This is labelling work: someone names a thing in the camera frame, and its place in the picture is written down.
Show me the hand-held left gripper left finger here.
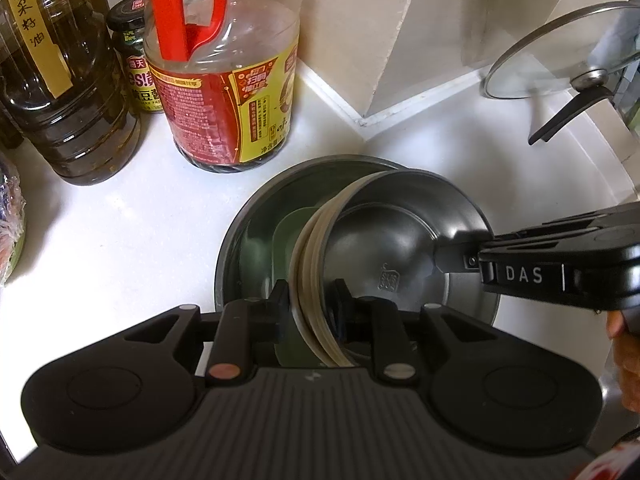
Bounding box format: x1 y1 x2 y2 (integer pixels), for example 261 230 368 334
122 280 291 386

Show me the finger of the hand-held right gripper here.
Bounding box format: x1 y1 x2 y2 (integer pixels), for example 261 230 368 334
492 204 640 247
433 244 482 287

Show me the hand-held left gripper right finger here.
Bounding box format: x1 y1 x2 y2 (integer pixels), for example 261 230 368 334
332 280 493 382

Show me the cream plastic bowl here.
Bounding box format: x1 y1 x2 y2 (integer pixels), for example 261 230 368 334
289 180 357 368
300 172 396 367

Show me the green square plate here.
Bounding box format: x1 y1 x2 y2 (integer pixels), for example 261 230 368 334
272 205 323 367

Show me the small steel pot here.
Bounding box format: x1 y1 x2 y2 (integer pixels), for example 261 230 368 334
319 169 494 313

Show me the large steel basin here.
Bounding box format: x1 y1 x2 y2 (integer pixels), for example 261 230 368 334
213 156 502 333

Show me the bagged stack of colourful plates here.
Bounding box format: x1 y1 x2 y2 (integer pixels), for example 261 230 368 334
0 152 27 288

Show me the person's right hand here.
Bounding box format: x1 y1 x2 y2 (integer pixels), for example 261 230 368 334
606 309 640 411

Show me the green-lidded sauce jar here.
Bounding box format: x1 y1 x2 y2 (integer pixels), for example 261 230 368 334
106 0 168 115

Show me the large dark oil bottle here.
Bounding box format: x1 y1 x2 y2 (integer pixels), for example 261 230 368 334
0 0 143 186

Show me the glass lid with black handle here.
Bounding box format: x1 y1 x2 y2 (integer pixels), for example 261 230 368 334
482 2 640 147

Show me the soy sauce bottle red handle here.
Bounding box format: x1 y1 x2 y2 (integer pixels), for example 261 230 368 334
142 0 301 174

